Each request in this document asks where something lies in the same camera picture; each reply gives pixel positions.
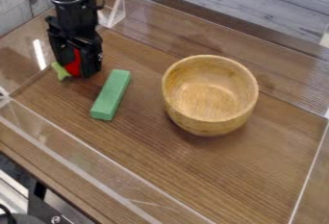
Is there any green rectangular block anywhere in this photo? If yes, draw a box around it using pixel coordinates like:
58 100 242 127
89 69 131 120

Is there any black table frame bracket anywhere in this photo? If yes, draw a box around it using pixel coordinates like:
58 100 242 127
26 182 73 224

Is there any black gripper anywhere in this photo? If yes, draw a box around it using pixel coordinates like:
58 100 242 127
46 0 104 78

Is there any black cable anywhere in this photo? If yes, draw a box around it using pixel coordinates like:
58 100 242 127
0 203 17 224

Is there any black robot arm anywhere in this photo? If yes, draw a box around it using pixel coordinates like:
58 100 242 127
45 0 104 78

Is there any clear acrylic tray wall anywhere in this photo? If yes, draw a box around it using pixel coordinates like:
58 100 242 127
0 87 213 224

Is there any wooden bowl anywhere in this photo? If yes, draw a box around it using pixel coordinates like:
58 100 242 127
161 55 258 137

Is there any red plush tomato toy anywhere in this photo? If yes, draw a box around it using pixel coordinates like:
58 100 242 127
50 49 81 81

